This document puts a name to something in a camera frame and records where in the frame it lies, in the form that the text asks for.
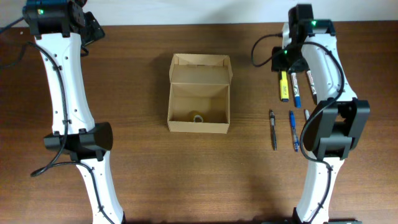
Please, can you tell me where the black whiteboard marker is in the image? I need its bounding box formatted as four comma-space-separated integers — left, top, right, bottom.
306, 70, 317, 104

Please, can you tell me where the yellow highlighter marker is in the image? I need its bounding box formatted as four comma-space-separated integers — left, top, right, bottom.
279, 71, 289, 102

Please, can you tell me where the black clear retractable pen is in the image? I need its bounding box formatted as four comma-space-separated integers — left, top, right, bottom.
269, 110, 277, 151

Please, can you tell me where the blue whiteboard marker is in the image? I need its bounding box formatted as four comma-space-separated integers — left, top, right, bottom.
290, 72, 301, 108

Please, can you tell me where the black Sharpie marker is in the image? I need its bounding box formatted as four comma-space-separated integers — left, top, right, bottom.
304, 110, 310, 121

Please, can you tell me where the blue clear retractable pen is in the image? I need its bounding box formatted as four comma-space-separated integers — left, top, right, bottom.
289, 110, 300, 152

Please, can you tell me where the clear yellow tape roll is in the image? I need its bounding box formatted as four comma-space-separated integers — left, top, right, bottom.
189, 111, 205, 123

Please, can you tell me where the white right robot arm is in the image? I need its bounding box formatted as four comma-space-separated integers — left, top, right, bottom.
271, 4, 370, 223

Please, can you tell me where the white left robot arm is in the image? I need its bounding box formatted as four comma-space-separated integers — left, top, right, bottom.
22, 0, 126, 223

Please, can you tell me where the open cardboard box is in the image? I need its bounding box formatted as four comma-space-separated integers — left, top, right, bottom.
167, 54, 233, 134

